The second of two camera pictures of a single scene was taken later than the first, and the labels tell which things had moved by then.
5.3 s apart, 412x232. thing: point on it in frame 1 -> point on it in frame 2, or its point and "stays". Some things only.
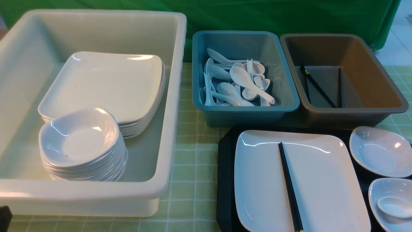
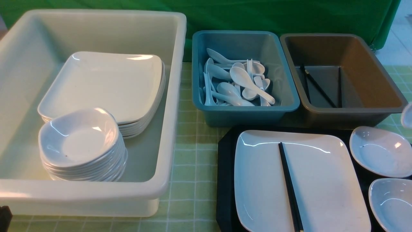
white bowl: (381, 152) stays
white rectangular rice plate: (327, 189) stays
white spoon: (396, 206) -> (406, 117)
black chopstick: (292, 198) stays
